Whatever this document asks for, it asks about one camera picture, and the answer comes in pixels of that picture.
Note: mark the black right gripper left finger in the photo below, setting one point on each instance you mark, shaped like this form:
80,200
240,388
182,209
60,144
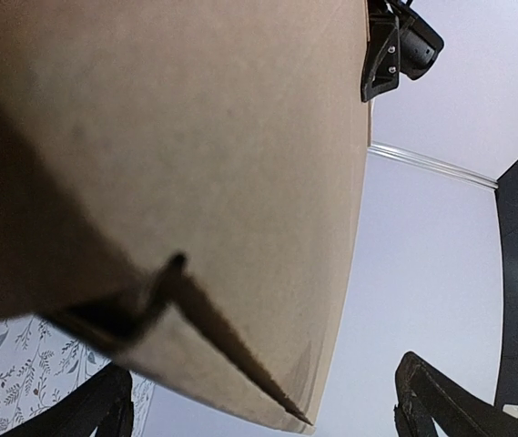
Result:
101,406

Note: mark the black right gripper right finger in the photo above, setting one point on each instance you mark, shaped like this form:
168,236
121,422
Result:
428,400

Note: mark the brown cardboard box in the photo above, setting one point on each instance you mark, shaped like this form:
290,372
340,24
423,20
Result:
180,188

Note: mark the floral patterned table mat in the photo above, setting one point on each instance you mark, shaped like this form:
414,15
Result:
39,366

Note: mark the left rear aluminium frame post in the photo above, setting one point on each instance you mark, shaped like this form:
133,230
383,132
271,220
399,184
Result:
434,165

